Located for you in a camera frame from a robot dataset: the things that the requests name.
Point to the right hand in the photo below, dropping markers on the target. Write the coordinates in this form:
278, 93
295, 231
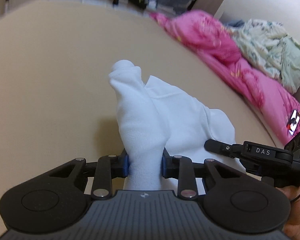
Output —
292, 226

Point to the white long-sleeve shirt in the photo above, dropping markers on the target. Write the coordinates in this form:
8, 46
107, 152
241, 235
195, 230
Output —
154, 117

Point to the pink quilt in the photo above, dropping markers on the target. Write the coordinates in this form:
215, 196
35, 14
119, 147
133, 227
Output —
208, 39

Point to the pale floral blanket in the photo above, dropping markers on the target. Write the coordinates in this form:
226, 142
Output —
268, 47

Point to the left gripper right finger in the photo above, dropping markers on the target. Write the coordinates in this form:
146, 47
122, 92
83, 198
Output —
229, 198

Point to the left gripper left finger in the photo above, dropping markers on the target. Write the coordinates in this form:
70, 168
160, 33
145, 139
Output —
60, 197

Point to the beige mattress pad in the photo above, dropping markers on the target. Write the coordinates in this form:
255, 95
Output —
56, 103

